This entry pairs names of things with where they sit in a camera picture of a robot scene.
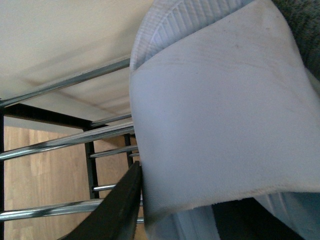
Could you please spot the light blue slide sandal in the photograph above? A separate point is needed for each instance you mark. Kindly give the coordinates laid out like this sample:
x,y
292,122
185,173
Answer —
x,y
224,109

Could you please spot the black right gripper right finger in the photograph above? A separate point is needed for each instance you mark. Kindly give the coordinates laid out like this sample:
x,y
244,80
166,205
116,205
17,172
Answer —
x,y
247,219

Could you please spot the black metal shoe rack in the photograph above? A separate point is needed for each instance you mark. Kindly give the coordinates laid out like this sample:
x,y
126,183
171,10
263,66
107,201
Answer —
x,y
91,131

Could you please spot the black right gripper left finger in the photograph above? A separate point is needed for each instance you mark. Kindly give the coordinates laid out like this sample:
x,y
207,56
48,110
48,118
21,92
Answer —
x,y
116,217

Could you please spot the grey sneaker with heel tab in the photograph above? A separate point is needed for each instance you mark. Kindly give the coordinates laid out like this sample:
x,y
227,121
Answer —
x,y
303,18

